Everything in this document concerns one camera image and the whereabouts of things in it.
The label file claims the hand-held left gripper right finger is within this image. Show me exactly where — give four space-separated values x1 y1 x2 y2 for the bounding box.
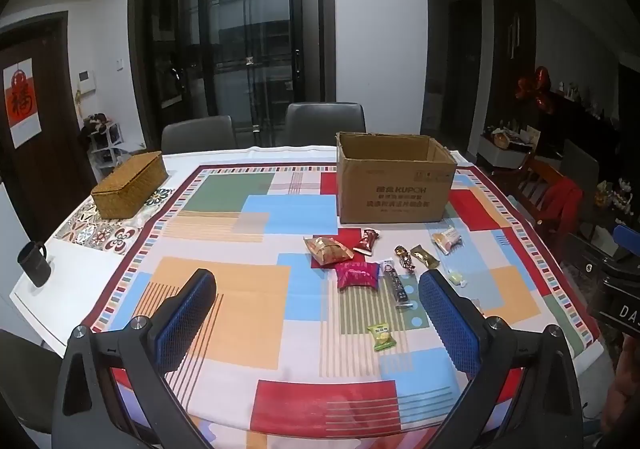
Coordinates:
418 269 586 449

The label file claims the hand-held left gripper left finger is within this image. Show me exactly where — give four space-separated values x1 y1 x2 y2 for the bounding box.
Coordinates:
52 268 218 449

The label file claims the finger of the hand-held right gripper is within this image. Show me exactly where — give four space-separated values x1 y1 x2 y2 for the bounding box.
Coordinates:
613 224 640 261

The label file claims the long black fruit leather stick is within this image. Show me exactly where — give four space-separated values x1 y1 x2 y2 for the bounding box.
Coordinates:
381 259 417 310

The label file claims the white orange cheese ball packet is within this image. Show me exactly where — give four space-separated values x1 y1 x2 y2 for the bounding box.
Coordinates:
431 225 463 256

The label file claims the magenta snack packet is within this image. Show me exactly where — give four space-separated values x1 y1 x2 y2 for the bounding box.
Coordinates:
334 261 380 291

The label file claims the dark red snack packet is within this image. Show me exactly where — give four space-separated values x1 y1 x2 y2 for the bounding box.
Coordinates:
352 227 379 257

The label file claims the brown cardboard box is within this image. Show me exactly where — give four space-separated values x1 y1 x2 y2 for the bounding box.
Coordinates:
335 131 458 225

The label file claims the gold biscuit packet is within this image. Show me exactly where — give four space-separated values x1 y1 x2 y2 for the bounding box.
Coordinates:
303 235 355 270

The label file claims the colourful geometric tablecloth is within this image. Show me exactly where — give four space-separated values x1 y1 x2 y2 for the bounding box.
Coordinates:
82 162 601 449

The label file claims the green candy packet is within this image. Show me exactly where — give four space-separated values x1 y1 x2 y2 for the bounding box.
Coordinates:
366 323 398 352

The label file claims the olive gold candy packet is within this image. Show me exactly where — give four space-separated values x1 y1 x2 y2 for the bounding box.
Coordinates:
410 244 441 270

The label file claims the red cloth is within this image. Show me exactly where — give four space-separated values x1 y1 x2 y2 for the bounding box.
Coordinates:
537 176 584 236

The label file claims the brown twist-wrapped chocolate candy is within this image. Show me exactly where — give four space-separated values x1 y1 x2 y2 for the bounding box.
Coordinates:
394 245 417 272

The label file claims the grey leather chair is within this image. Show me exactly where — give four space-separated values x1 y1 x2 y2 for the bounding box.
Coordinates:
161 116 237 156
284 102 367 147
557 139 601 192

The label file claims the dark sideboard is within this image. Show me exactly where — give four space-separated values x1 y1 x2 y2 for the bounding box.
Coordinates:
540 89 640 230

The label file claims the brown wooden chair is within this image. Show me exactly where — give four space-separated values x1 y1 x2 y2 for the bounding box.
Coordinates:
507 152 586 242

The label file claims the floral patterned table mat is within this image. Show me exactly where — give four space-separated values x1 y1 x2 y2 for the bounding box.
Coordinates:
54 186 176 257

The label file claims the woven wicker basket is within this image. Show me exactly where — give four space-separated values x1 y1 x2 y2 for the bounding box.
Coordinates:
91 152 168 220

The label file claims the white side cabinet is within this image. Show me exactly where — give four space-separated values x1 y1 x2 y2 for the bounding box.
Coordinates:
475 126 535 171

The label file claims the black mug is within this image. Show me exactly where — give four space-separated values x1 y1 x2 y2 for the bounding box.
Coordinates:
16 241 53 288

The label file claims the dark chair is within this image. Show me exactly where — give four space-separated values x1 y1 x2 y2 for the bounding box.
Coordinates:
0 329 66 435

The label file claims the red foil balloon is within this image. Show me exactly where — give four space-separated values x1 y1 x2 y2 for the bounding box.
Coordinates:
516 66 554 115

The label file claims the white shelf rack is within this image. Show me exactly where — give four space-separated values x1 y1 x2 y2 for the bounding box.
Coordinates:
82 113 132 180

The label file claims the dark wooden entry door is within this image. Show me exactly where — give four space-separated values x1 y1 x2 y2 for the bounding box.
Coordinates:
0 12 97 242

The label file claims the dark wooden wardrobe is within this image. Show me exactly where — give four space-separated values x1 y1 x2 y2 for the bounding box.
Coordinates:
492 0 540 130

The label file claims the black glass sliding door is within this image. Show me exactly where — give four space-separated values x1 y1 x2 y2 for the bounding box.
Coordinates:
127 0 336 151

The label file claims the red and white wall poster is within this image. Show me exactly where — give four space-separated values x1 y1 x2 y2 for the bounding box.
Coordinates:
2 58 42 149

